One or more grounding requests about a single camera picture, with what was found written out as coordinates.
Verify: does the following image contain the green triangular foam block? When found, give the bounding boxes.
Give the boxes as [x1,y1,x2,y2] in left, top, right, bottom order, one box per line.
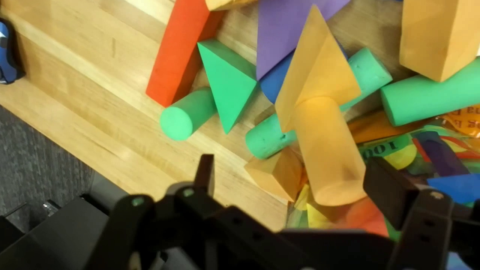
[196,39,259,135]

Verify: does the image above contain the blue foam block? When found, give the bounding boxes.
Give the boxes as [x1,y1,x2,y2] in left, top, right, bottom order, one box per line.
[259,51,296,104]

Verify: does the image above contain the yellow wedge foam block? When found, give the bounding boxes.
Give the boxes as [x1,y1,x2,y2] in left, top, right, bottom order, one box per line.
[244,149,305,204]

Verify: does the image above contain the green foam cylinder block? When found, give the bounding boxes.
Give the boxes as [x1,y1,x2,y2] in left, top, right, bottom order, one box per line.
[158,87,217,143]

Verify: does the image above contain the yellow foam cylinder block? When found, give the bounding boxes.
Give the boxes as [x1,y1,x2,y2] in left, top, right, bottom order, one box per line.
[292,96,368,207]

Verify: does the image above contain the yellow triangular foam block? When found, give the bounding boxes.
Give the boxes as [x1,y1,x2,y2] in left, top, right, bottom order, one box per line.
[274,5,362,134]

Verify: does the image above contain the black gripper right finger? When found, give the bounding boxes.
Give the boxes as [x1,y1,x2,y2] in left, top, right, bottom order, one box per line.
[362,158,480,270]

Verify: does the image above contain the dark water bottle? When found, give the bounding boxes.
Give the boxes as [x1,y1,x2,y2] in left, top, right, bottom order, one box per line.
[0,18,23,86]

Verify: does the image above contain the red long foam block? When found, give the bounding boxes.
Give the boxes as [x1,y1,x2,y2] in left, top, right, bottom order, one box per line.
[145,0,224,108]

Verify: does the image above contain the purple triangular foam block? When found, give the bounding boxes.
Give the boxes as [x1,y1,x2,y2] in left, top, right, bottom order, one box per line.
[254,0,350,81]

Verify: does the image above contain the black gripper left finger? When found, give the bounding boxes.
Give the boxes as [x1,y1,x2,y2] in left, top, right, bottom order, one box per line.
[83,153,281,270]

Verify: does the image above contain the thick green foam cylinder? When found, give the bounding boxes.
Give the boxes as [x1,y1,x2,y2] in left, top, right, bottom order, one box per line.
[379,59,480,128]

